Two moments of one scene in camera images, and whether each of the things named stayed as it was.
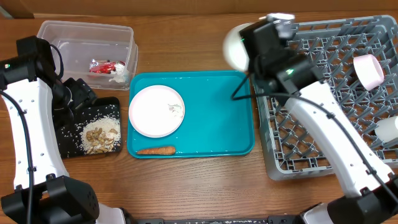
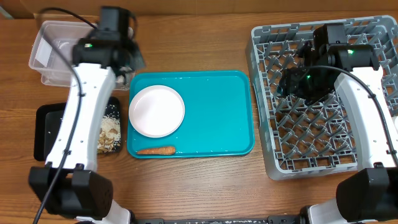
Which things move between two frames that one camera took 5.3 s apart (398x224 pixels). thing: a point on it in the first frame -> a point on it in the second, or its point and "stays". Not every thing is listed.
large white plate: x=157 y=111 stays
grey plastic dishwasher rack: x=357 y=57 stays
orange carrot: x=168 y=150 stays
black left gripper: x=83 y=94 -> x=137 y=60
